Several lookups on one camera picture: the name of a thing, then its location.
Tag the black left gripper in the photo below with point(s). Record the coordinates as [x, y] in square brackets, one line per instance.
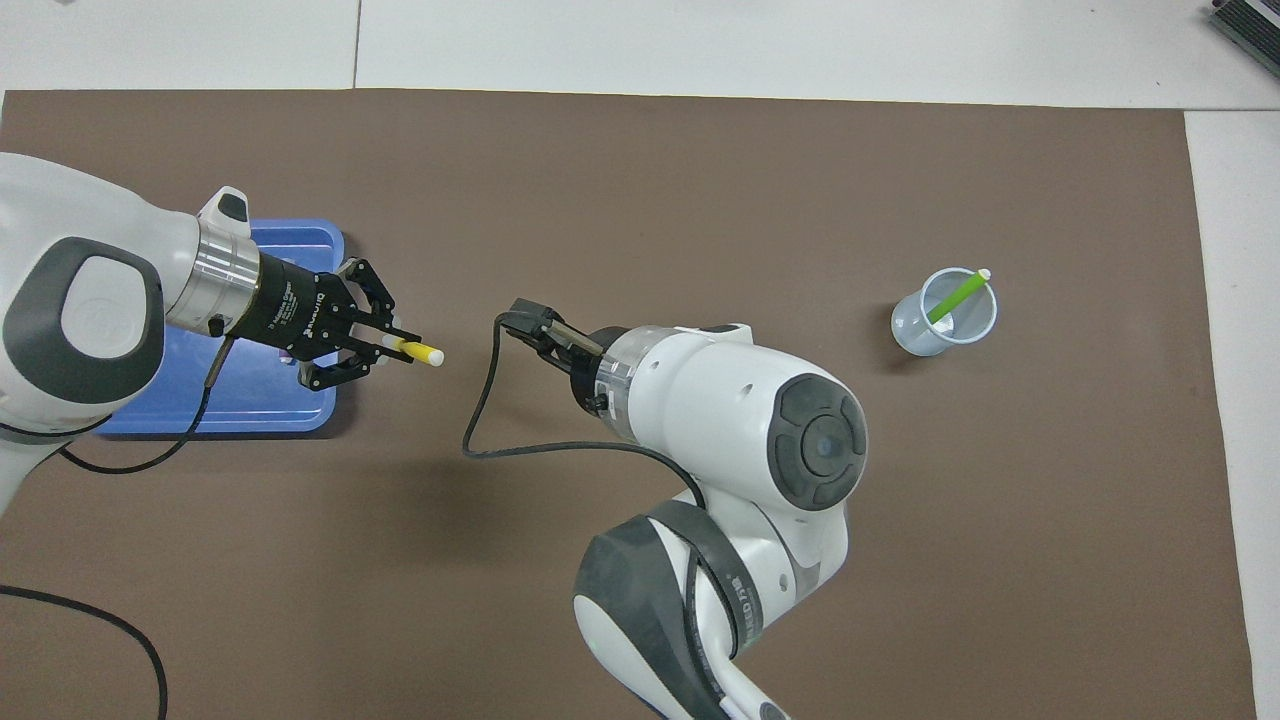
[295, 310]

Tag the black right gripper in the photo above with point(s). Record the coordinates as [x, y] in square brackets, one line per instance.
[590, 375]

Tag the yellow pen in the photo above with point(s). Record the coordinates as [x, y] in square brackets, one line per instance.
[422, 353]

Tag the green pen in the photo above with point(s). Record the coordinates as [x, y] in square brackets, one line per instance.
[955, 298]

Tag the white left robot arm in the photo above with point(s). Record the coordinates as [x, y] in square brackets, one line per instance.
[80, 300]

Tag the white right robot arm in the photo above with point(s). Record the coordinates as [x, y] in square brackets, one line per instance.
[720, 420]

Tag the blue plastic tray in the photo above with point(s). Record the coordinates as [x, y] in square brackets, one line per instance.
[260, 400]

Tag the brown table mat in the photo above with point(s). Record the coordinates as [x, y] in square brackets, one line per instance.
[700, 200]

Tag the translucent plastic cup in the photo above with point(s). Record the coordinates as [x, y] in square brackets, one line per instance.
[915, 335]

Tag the grey ribbed device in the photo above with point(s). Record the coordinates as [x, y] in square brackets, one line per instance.
[1250, 22]

